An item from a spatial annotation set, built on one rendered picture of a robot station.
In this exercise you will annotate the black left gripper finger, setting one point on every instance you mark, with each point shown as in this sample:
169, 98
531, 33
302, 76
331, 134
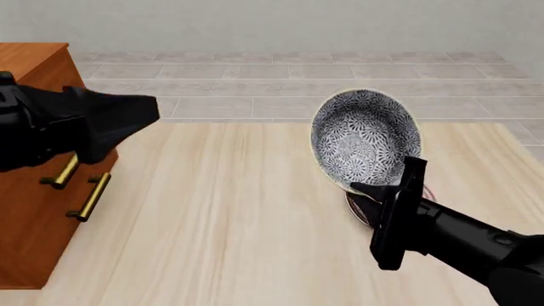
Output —
119, 118

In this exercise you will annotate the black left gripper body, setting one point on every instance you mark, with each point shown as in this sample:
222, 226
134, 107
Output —
25, 127

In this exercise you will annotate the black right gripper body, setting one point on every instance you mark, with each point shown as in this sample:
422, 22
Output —
397, 220

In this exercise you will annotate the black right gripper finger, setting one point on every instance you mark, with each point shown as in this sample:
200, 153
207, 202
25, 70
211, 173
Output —
376, 191

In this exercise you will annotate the black white patterned bowl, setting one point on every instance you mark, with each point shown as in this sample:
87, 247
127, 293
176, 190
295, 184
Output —
361, 137

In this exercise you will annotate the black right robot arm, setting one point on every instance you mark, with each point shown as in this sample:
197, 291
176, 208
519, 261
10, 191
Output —
480, 248

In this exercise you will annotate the wooden cabinet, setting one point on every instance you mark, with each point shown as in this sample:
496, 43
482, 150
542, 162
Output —
38, 223

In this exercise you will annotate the plate with red rings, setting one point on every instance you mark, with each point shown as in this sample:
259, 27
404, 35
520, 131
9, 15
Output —
361, 213

